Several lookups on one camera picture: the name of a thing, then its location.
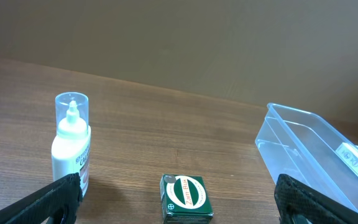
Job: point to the clear plastic container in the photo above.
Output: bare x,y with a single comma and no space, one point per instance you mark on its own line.
302,145

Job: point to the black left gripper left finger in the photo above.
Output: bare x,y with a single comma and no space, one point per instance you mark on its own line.
57,203

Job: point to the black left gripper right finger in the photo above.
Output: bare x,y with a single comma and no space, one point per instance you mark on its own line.
299,203

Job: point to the white lotion bottle clear cap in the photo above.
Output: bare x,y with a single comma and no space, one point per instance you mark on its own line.
70,150

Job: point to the green Zam-Buk box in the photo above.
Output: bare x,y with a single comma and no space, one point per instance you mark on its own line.
184,200

